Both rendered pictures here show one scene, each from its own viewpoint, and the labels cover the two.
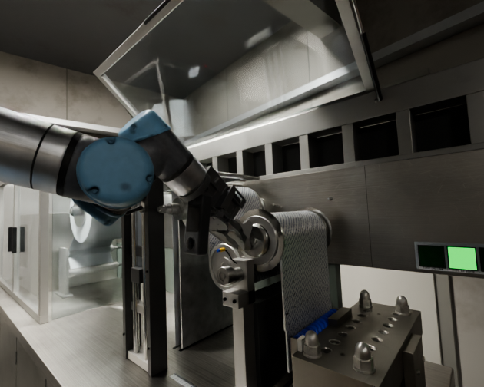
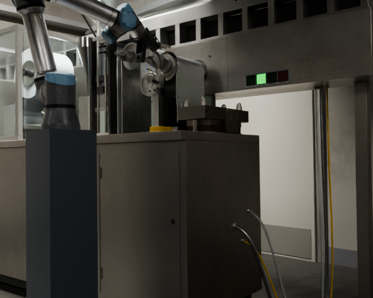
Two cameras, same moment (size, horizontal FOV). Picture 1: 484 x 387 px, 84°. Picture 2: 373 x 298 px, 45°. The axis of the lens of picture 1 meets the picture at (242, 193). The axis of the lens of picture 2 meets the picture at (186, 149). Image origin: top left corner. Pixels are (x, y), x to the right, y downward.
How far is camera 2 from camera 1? 169 cm
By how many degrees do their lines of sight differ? 5
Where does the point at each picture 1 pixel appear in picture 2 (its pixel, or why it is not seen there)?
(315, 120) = (204, 10)
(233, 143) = (154, 23)
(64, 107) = not seen: outside the picture
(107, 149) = (127, 14)
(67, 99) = not seen: outside the picture
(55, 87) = not seen: outside the picture
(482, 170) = (270, 37)
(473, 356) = (335, 204)
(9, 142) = (107, 11)
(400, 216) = (240, 62)
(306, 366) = (183, 109)
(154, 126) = (129, 9)
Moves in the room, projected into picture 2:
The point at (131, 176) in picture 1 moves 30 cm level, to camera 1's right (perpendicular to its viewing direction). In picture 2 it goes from (132, 21) to (203, 22)
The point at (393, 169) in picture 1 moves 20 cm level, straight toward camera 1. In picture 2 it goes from (239, 38) to (225, 28)
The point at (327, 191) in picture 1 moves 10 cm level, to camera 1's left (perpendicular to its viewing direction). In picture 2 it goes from (209, 52) to (191, 52)
